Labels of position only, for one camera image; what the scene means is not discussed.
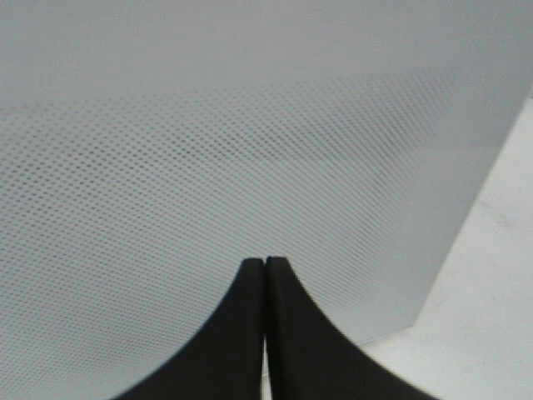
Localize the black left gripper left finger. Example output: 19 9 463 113
117 258 265 399

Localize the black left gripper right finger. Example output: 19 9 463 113
265 257 431 399

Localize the white microwave door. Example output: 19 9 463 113
1 1 532 399

